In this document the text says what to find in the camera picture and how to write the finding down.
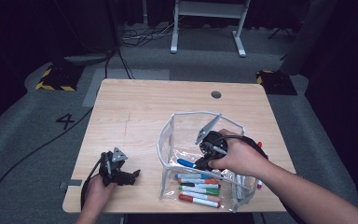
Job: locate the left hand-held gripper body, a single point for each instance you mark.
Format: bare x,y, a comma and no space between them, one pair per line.
118,155

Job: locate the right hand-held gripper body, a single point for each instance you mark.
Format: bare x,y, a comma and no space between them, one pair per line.
213,144

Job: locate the light blue cap marker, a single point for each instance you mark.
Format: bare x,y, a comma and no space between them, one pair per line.
205,176

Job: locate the dark blue cap marker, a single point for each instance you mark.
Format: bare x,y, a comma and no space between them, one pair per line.
185,162

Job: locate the orange cap marker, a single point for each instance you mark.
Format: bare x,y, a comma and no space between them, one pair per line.
211,180

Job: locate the transparent pouch with white trim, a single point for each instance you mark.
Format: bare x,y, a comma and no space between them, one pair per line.
183,133

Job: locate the red cap marker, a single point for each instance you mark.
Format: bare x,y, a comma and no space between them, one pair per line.
259,144
185,198

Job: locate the person's right hand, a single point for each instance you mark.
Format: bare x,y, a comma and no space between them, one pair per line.
242,155

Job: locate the person's left hand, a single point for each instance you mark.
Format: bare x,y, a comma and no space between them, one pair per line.
98,194

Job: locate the grey tape piece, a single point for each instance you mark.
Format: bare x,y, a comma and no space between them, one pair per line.
73,183

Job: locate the grey stand base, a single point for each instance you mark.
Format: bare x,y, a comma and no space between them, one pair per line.
87,59

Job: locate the black tripod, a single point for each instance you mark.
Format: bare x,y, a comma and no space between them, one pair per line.
281,31

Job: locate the grey curtain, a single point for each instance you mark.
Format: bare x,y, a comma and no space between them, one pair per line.
310,34

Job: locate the black yellow striped base plate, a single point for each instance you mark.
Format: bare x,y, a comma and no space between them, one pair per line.
276,82
60,77

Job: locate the white desk frame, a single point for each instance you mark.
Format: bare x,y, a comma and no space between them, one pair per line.
209,9

